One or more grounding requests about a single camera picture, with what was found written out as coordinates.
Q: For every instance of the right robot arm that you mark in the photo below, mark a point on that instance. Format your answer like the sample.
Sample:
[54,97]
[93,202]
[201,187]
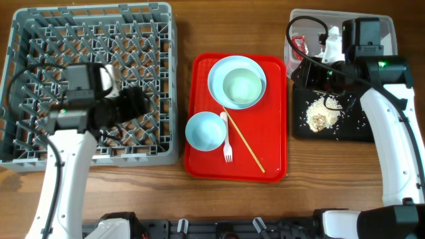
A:
[384,87]

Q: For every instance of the wooden chopstick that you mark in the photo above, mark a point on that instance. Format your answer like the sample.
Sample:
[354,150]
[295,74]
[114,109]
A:
[244,141]

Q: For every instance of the light blue small bowl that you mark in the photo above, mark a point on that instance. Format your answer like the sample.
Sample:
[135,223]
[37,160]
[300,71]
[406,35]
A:
[205,131]

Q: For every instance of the black plastic tray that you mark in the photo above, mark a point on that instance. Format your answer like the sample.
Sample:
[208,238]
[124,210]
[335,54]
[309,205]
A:
[351,125]

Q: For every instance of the clear plastic waste bin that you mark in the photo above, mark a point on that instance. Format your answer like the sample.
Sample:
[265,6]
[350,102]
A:
[311,31]

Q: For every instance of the grey plastic dishwasher rack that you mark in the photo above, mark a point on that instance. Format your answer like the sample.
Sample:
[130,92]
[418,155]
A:
[137,41]

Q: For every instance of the green bowl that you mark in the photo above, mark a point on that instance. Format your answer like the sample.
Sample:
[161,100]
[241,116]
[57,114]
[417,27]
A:
[242,86]

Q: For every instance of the rice food scraps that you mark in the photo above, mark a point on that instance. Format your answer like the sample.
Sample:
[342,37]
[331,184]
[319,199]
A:
[323,115]

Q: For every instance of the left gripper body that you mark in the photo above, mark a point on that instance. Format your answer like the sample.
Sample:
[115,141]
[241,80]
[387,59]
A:
[125,107]

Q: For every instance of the light blue dinner plate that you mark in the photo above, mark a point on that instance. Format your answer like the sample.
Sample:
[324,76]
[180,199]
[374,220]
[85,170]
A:
[219,71]

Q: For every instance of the white plastic fork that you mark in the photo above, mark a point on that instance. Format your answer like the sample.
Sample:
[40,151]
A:
[227,149]

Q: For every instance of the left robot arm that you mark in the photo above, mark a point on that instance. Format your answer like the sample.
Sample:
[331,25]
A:
[92,103]

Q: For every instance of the red snack wrapper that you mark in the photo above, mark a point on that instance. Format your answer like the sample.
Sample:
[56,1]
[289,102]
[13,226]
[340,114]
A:
[300,43]

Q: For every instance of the red plastic serving tray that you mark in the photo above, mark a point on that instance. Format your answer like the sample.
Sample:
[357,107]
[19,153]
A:
[263,125]

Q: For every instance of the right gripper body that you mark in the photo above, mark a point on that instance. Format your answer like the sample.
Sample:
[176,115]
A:
[316,76]

